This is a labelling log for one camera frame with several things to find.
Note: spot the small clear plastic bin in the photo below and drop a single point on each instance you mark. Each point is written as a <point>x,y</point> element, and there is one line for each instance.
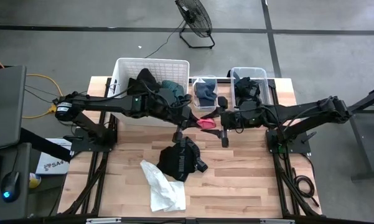
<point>205,109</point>

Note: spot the dark desk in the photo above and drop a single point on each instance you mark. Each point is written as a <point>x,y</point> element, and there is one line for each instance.
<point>21,161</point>

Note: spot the white printed cardboard box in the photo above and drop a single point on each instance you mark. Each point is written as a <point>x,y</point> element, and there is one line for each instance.
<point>54,165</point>

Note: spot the black Puma garment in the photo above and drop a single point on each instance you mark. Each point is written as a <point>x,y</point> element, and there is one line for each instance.
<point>245,90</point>

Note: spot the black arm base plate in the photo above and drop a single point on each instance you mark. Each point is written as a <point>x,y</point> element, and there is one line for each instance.
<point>298,146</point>
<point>84,146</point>

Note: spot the white cloth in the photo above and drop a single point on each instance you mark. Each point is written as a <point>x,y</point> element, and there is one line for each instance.
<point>161,189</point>

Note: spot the grey teal garment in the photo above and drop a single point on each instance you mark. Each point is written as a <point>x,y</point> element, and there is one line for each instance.
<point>172,88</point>

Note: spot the white perforated laundry basket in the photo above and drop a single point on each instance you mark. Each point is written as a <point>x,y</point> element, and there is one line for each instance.
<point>161,67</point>

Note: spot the black aluminium rig frame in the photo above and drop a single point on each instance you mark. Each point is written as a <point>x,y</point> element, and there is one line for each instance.
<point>91,186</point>

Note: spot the black floor fan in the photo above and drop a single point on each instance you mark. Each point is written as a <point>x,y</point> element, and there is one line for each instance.
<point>194,15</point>

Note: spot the white tag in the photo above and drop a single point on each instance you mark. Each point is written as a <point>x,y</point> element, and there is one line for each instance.
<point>199,81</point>

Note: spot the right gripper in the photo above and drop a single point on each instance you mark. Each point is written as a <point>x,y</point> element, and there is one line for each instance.
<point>239,119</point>

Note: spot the black computer mouse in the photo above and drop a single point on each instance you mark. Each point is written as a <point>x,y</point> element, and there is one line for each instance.
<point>11,185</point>

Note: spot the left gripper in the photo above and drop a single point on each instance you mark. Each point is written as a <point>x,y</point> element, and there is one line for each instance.
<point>171,107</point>

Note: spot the yellow white ball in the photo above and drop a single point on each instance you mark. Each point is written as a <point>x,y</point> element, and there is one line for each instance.
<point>34,181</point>

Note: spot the red cloth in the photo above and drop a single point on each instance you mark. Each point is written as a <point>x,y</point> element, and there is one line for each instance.
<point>207,124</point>

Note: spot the large black garment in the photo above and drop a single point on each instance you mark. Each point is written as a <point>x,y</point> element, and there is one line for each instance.
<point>144,79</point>

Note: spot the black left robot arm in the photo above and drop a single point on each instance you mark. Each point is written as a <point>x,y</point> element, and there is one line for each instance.
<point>105,104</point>

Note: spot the black side table frame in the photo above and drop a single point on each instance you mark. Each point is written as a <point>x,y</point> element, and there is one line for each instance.
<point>362,146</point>

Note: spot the large clear plastic bin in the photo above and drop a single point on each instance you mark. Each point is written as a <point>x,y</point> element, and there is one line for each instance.
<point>236,73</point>

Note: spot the navy striped garment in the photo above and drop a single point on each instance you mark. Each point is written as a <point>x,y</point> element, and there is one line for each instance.
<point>205,93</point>

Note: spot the black Puma shorts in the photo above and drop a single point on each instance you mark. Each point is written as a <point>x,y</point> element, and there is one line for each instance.
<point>177,161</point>

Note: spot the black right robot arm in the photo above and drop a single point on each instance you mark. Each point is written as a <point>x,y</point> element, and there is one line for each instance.
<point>314,112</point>

